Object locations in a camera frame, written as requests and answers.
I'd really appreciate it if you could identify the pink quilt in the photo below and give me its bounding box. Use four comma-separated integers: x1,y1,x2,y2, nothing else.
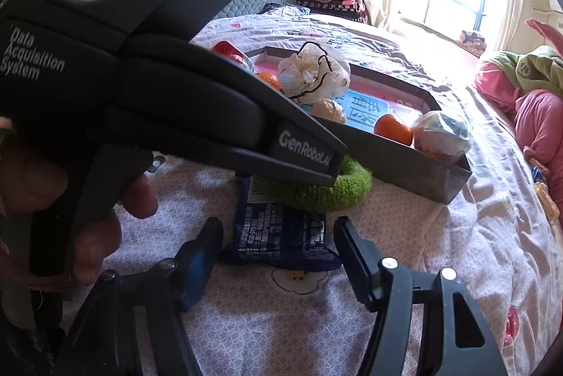
474,59,563,227

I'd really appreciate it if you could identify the clear yellow snack packet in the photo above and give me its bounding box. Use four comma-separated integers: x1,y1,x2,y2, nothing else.
534,180,561,223

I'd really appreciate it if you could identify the pink strawberry print bedsheet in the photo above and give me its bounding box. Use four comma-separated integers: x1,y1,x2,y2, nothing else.
66,13,563,376

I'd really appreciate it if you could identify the dark blue snack packet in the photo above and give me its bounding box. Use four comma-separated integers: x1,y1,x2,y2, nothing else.
217,176,344,271

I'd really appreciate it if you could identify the grey cardboard box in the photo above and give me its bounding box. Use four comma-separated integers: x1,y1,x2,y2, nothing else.
246,45,473,205

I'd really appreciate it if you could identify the green blanket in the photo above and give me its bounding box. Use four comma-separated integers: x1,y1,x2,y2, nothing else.
490,45,563,95

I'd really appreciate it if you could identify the dark blue patterned cloth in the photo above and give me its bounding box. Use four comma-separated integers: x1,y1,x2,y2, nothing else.
261,3,311,17

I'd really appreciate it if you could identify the pink quilted cover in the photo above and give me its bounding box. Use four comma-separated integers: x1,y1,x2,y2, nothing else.
525,19,563,51

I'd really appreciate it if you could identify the red toy ball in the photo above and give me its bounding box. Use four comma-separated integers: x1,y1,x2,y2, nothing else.
210,40,258,75

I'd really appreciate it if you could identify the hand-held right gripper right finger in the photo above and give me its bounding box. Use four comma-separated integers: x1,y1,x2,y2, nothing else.
333,216,508,376

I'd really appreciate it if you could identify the blue white toy ball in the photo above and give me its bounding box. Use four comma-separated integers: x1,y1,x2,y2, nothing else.
411,111,473,163

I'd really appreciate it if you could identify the person's left hand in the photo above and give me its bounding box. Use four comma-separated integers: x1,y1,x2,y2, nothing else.
0,118,159,306

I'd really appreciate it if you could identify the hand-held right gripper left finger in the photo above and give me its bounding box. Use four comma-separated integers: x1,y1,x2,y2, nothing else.
57,217,225,376

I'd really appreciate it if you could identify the green knitted ring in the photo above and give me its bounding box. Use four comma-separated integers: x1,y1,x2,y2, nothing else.
253,156,374,213

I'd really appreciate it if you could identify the beige round bun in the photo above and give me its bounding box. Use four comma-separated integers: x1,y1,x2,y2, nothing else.
311,99,347,125

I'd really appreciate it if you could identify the dark floral cushion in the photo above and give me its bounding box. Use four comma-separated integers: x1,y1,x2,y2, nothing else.
457,30,487,55

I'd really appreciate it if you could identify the tangerine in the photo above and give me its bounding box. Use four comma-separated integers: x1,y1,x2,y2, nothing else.
256,71,282,92
374,114,414,147

